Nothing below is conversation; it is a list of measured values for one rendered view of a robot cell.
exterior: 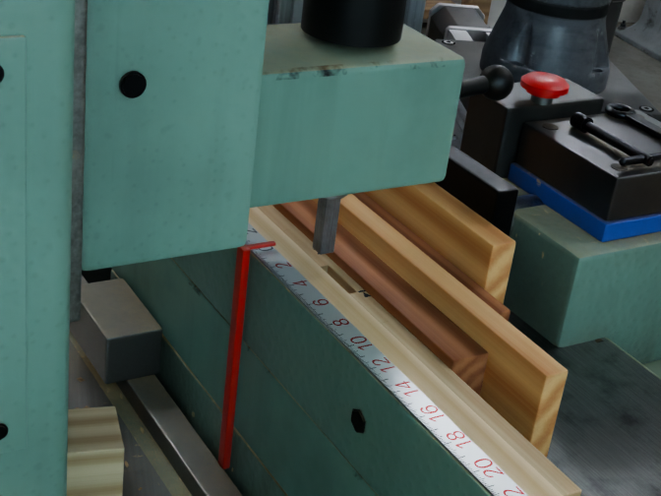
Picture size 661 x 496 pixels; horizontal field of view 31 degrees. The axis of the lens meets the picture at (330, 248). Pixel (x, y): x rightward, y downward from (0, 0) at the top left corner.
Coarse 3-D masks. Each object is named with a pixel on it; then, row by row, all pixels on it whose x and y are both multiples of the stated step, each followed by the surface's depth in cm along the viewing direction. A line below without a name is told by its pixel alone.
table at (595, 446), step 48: (144, 288) 77; (192, 288) 70; (192, 336) 71; (528, 336) 69; (240, 384) 66; (576, 384) 65; (624, 384) 66; (240, 432) 67; (288, 432) 62; (576, 432) 61; (624, 432) 62; (288, 480) 63; (336, 480) 58; (576, 480) 57; (624, 480) 58
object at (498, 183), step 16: (464, 160) 67; (448, 176) 68; (464, 176) 66; (480, 176) 65; (496, 176) 66; (464, 192) 66; (480, 192) 65; (496, 192) 64; (512, 192) 64; (480, 208) 65; (496, 208) 64; (512, 208) 65; (496, 224) 65; (512, 224) 70
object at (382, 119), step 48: (288, 48) 57; (336, 48) 58; (384, 48) 59; (432, 48) 60; (288, 96) 55; (336, 96) 56; (384, 96) 58; (432, 96) 59; (288, 144) 56; (336, 144) 58; (384, 144) 59; (432, 144) 61; (288, 192) 58; (336, 192) 59
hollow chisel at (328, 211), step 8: (320, 200) 64; (328, 200) 63; (336, 200) 63; (320, 208) 64; (328, 208) 63; (336, 208) 64; (320, 216) 64; (328, 216) 64; (336, 216) 64; (320, 224) 64; (328, 224) 64; (336, 224) 64; (320, 232) 64; (328, 232) 64; (320, 240) 64; (328, 240) 64; (320, 248) 64; (328, 248) 65
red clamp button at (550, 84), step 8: (536, 72) 73; (544, 72) 74; (520, 80) 73; (528, 80) 72; (536, 80) 72; (544, 80) 72; (552, 80) 72; (560, 80) 73; (528, 88) 72; (536, 88) 72; (544, 88) 72; (552, 88) 72; (560, 88) 72; (568, 88) 72; (544, 96) 72; (552, 96) 72
